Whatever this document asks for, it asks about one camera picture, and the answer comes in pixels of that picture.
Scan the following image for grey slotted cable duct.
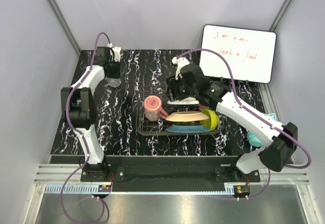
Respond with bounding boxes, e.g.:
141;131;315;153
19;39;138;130
47;183;252;196

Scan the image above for purple cable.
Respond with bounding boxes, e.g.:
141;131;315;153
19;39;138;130
59;32;114;221
176;48;312;199

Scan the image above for clear drinking glass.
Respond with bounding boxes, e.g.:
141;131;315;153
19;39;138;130
105;78;121;88

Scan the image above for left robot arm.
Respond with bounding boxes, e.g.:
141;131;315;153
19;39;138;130
60;44;121;181

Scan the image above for white watermelon pattern plate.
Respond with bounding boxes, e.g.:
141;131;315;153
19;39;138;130
167;99;199;105

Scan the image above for pink mug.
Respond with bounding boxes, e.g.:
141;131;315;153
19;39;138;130
143;95;169;121

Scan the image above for lime green bowl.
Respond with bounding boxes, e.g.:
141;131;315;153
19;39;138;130
200;109;219;130

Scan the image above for white whiteboard with red writing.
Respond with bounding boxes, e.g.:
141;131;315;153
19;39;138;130
201;24;277;84

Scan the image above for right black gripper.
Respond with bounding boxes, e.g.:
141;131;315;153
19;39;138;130
165;74;198;102

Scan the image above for teal headphones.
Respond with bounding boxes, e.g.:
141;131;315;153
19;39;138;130
247;113;277;148

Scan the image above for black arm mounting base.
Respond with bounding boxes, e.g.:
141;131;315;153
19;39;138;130
81;156;261;183

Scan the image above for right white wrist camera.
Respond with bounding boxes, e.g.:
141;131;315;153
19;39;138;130
172;57;190;80

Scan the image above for teal scalloped plate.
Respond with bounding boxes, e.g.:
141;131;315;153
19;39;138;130
166;122;210;133

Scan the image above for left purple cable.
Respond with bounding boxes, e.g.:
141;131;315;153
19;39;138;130
59;32;114;221

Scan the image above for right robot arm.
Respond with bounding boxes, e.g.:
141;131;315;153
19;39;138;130
166;64;298;182

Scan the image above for black wire dish rack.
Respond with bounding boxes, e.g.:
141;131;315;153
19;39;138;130
136;84;224;136

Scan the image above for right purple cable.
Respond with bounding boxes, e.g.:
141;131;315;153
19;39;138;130
176;48;312;199

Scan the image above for orange bird plate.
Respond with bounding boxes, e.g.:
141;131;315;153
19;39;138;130
166;111;209;122

